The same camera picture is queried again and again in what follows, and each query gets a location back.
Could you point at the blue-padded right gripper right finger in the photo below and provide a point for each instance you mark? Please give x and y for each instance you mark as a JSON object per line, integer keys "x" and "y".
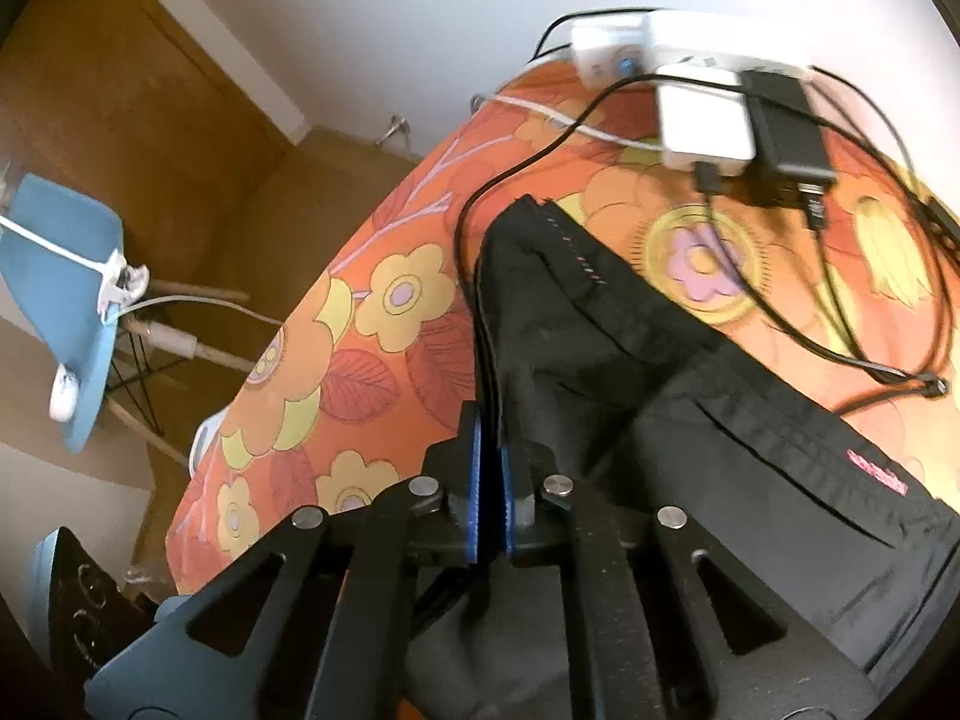
{"x": 554, "y": 520}

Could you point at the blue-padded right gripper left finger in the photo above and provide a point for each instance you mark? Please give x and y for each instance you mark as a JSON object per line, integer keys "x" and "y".
{"x": 389, "y": 571}

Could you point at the black pants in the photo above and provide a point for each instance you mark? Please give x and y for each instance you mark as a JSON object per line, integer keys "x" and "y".
{"x": 787, "y": 567}

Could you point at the orange floral bed sheet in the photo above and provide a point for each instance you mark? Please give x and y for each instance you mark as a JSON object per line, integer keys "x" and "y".
{"x": 373, "y": 364}

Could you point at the white clip-on desk lamp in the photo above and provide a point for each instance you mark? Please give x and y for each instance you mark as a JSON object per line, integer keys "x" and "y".
{"x": 82, "y": 262}

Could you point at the white power adapter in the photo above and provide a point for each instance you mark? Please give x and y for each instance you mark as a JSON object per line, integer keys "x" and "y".
{"x": 704, "y": 125}

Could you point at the blue chair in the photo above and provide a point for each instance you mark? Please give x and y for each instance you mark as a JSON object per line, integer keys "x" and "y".
{"x": 60, "y": 297}

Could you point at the black power adapter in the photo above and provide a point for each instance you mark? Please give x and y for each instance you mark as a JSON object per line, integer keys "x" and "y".
{"x": 790, "y": 168}

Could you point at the white power strip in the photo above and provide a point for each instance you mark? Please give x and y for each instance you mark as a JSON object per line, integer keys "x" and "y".
{"x": 604, "y": 48}

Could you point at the black inline cable controller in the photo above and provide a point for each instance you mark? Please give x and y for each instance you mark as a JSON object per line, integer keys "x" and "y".
{"x": 946, "y": 228}

